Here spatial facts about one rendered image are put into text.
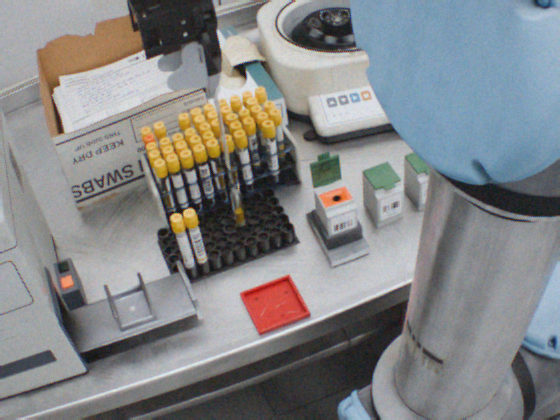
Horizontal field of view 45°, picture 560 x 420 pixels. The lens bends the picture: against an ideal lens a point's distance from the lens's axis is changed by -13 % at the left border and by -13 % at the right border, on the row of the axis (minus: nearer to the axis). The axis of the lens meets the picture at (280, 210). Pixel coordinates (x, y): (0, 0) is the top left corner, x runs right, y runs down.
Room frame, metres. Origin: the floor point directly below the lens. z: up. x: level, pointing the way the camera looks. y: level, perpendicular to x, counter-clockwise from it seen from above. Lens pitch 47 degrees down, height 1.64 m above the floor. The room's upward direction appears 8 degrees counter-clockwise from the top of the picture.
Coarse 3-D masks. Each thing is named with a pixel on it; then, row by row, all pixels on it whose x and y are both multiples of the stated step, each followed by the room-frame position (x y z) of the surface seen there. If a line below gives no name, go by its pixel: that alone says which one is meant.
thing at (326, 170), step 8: (328, 152) 0.69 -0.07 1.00; (320, 160) 0.69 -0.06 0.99; (328, 160) 0.69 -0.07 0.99; (336, 160) 0.69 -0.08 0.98; (312, 168) 0.68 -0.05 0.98; (320, 168) 0.68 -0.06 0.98; (328, 168) 0.69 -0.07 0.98; (336, 168) 0.69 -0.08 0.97; (312, 176) 0.68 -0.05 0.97; (320, 176) 0.68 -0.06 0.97; (328, 176) 0.69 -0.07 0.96; (336, 176) 0.69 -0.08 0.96; (312, 184) 0.68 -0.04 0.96; (320, 184) 0.68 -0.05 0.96
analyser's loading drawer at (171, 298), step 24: (144, 288) 0.56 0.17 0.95; (168, 288) 0.58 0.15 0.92; (192, 288) 0.56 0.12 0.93; (72, 312) 0.56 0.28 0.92; (96, 312) 0.55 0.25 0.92; (120, 312) 0.55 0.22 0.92; (144, 312) 0.55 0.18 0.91; (168, 312) 0.54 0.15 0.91; (192, 312) 0.54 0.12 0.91; (72, 336) 0.52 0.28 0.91; (96, 336) 0.52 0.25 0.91; (120, 336) 0.51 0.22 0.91
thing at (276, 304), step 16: (256, 288) 0.59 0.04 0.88; (272, 288) 0.59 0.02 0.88; (288, 288) 0.59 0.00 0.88; (256, 304) 0.57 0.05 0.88; (272, 304) 0.56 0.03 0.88; (288, 304) 0.56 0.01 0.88; (304, 304) 0.55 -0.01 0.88; (256, 320) 0.54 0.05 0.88; (272, 320) 0.54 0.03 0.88; (288, 320) 0.53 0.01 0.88
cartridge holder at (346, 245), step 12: (312, 216) 0.68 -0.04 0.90; (312, 228) 0.67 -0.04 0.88; (324, 228) 0.65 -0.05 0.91; (360, 228) 0.64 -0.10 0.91; (324, 240) 0.64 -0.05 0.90; (336, 240) 0.63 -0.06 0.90; (348, 240) 0.63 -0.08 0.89; (360, 240) 0.64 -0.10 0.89; (324, 252) 0.63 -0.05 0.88; (336, 252) 0.62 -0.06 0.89; (348, 252) 0.62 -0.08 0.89; (360, 252) 0.62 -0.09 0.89; (336, 264) 0.61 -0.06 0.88
